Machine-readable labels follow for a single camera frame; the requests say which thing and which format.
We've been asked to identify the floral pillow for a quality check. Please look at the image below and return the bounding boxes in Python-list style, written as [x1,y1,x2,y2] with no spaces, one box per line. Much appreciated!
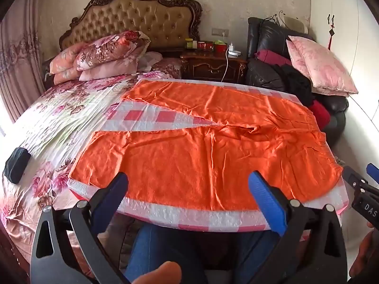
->
[151,58,184,79]

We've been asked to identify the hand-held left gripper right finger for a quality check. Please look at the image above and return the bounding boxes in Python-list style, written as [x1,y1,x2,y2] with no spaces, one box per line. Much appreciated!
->
[248,170,348,284]

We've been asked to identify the red hanging ornament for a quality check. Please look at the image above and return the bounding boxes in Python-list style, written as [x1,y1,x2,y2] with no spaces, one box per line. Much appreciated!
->
[326,14,337,49]

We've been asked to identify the pale white pillow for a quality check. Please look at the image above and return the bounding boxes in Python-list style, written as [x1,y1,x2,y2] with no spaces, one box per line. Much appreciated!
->
[138,51,163,71]

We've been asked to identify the person's left hand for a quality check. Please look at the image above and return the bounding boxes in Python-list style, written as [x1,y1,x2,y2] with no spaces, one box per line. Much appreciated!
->
[132,261,182,284]

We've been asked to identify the bed with floral sheet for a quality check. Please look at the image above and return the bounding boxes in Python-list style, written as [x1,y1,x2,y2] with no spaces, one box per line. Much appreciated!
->
[0,72,184,275]

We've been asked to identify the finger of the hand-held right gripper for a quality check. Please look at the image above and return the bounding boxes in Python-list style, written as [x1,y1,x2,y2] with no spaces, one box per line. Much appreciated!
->
[342,166,369,196]
[366,163,379,184]

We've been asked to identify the folded pink quilt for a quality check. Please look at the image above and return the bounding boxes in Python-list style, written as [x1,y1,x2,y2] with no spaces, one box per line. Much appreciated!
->
[49,43,89,85]

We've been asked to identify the pink patterned curtain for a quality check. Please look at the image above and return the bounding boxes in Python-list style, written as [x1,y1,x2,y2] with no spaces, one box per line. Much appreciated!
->
[0,0,48,125]

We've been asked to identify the person's legs in jeans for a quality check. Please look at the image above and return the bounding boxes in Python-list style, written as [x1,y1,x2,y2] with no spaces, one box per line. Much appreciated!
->
[123,223,279,284]

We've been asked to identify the black pouch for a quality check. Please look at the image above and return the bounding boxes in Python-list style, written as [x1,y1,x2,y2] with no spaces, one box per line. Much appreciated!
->
[4,147,31,184]

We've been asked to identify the white cable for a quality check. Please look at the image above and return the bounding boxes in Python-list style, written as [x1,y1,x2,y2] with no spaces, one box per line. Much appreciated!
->
[221,46,233,82]

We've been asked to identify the white wardrobe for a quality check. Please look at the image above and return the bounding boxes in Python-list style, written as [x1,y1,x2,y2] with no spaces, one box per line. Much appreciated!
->
[309,0,379,166]

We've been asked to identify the dark clothes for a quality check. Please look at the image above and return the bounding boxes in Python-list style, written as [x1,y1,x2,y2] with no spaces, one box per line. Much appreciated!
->
[275,64,315,107]

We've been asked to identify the large pink patterned pillow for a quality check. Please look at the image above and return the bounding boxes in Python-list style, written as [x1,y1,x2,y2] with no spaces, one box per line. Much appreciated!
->
[286,35,359,98]

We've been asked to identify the magenta cushion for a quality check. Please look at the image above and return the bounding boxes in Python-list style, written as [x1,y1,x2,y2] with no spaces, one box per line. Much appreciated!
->
[256,50,292,66]

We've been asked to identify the person's right hand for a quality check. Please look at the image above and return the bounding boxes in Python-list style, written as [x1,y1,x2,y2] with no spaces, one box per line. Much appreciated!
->
[349,222,379,279]

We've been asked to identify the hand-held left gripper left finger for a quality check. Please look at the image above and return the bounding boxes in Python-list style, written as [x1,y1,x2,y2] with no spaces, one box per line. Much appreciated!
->
[30,172,131,284]

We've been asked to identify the tufted carved wooden headboard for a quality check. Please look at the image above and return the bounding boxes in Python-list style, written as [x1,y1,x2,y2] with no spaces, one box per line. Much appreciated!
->
[59,0,203,54]

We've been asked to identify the orange towel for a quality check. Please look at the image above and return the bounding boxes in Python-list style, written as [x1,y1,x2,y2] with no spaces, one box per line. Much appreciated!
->
[68,80,344,212]

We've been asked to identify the red white checkered cloth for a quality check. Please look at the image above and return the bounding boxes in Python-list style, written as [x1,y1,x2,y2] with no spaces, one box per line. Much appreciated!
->
[68,78,350,233]

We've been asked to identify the dark wooden nightstand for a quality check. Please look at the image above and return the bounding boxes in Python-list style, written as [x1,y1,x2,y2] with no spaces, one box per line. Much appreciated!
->
[180,49,248,84]

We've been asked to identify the black leather armchair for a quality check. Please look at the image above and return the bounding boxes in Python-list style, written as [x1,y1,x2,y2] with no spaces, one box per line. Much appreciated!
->
[245,17,350,147]

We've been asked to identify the plain pink pillow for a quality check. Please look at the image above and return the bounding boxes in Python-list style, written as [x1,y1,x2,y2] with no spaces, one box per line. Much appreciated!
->
[78,62,140,82]

